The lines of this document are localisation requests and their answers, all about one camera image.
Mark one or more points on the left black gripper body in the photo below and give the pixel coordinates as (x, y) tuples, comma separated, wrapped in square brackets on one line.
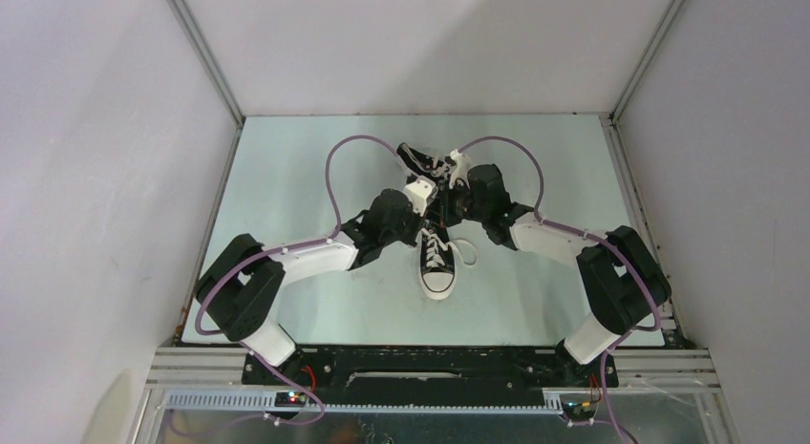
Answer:
[(407, 229)]

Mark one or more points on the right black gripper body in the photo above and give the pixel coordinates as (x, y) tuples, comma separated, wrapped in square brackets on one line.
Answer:
[(461, 206)]

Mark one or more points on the black canvas sneaker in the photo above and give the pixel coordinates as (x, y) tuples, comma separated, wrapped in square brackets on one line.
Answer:
[(435, 167), (438, 259)]

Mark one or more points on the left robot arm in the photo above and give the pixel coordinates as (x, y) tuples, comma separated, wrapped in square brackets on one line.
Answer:
[(238, 290)]

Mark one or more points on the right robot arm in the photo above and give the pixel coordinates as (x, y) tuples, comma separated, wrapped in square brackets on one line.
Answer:
[(624, 285)]

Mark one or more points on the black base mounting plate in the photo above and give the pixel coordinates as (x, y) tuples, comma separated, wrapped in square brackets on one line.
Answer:
[(442, 375)]

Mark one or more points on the left controller board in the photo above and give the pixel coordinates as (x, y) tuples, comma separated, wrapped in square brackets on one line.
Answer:
[(290, 399)]

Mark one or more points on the controller board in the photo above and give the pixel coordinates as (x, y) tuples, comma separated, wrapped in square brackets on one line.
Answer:
[(290, 399), (580, 411)]

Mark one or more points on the right controller board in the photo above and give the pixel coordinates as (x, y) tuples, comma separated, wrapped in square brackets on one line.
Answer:
[(580, 411)]

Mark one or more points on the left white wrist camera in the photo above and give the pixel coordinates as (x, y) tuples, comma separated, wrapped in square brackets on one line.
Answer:
[(421, 192)]

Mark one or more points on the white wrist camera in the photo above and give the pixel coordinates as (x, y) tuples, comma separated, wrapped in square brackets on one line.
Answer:
[(421, 192), (460, 166)]

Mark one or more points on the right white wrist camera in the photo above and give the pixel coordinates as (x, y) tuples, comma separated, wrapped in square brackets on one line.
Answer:
[(460, 166)]

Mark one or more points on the aluminium frame rail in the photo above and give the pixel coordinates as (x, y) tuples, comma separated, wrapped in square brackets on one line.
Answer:
[(666, 371)]

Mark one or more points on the grey slotted cable duct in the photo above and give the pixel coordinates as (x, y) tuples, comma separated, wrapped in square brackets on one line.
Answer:
[(262, 401)]

